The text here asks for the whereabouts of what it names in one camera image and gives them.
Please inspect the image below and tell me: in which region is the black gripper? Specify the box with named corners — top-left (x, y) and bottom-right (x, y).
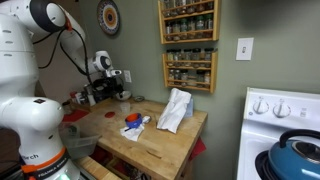
top-left (94, 76), bottom-right (123, 102)

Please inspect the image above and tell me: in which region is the orange lid spice jar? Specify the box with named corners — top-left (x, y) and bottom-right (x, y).
top-left (69, 91), bottom-right (78, 104)

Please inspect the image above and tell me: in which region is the blue bowl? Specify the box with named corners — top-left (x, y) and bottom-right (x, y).
top-left (124, 113), bottom-right (144, 130)

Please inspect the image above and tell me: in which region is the black lid spice jar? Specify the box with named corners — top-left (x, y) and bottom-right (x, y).
top-left (62, 100), bottom-right (73, 116)

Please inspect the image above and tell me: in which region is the steel pepper mill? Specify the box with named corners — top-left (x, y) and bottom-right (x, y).
top-left (83, 83), bottom-right (97, 107)

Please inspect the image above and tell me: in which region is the wooden spice tray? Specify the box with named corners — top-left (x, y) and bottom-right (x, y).
top-left (68, 98), bottom-right (113, 114)

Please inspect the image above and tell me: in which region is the white spice canister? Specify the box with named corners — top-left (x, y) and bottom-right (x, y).
top-left (75, 92), bottom-right (85, 105)

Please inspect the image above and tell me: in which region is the orange cup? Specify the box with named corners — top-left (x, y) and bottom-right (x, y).
top-left (125, 112), bottom-right (143, 123)

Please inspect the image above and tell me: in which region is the red silicone mat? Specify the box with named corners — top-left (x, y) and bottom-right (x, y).
top-left (61, 108), bottom-right (91, 124)

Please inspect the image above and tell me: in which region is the clear plastic bin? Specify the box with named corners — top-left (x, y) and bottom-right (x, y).
top-left (57, 121), bottom-right (102, 161)

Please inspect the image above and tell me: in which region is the white crumpled cloth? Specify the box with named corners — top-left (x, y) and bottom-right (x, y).
top-left (156, 87), bottom-right (193, 135)

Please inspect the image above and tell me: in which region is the glass spice jar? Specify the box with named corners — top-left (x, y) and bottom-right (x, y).
top-left (183, 48), bottom-right (193, 68)
top-left (204, 13), bottom-right (214, 38)
top-left (187, 17), bottom-right (196, 40)
top-left (166, 49), bottom-right (175, 68)
top-left (195, 15), bottom-right (205, 39)
top-left (203, 47), bottom-right (215, 70)
top-left (192, 48), bottom-right (202, 69)
top-left (172, 20), bottom-right (181, 42)
top-left (179, 18), bottom-right (189, 41)
top-left (174, 49), bottom-right (184, 67)

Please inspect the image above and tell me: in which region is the light blue box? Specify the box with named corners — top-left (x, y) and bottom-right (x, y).
top-left (184, 96), bottom-right (195, 119)

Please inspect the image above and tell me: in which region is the red towel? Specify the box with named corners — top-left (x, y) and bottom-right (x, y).
top-left (189, 136), bottom-right (207, 162)

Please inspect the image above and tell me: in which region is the white stove knob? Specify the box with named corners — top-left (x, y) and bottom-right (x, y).
top-left (252, 96), bottom-right (271, 115)
top-left (272, 97), bottom-right (292, 119)

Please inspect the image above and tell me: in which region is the white stove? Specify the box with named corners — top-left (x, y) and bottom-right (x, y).
top-left (236, 86), bottom-right (320, 180)

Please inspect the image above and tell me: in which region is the black stove burner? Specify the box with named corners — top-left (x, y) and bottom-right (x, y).
top-left (254, 149), bottom-right (278, 180)

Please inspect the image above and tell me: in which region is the blue kettle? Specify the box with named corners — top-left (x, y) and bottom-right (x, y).
top-left (267, 128), bottom-right (320, 180)

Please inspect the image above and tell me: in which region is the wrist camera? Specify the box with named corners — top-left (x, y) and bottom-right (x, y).
top-left (106, 68), bottom-right (123, 79)

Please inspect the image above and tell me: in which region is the white wall outlet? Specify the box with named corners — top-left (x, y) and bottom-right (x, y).
top-left (123, 69), bottom-right (133, 84)

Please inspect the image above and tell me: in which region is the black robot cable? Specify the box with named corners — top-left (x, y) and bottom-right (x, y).
top-left (32, 28), bottom-right (93, 86)

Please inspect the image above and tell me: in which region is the large patterned wall plate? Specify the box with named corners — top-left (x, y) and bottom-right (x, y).
top-left (96, 0), bottom-right (121, 37)

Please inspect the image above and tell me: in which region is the wooden wall spice rack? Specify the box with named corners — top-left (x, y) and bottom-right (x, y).
top-left (157, 0), bottom-right (222, 45)
top-left (161, 49), bottom-right (219, 94)

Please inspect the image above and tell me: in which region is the white light switch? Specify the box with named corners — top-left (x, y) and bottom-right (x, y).
top-left (235, 36), bottom-right (255, 62)

